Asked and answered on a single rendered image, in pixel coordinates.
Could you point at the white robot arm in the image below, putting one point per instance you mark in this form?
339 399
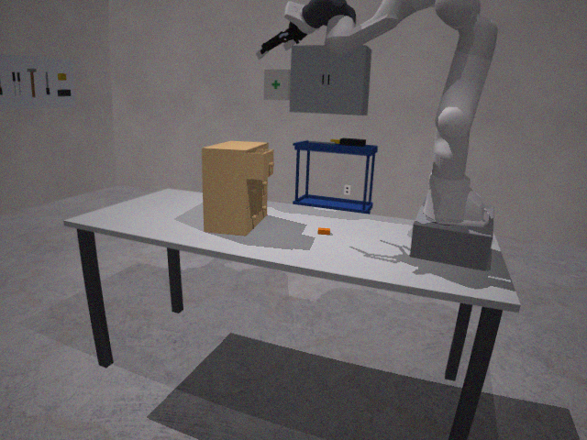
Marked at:
450 200

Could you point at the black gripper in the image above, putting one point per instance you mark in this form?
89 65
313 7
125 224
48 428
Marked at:
291 35

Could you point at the small tan wooden chest of drawers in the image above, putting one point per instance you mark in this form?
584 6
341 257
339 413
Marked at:
224 171

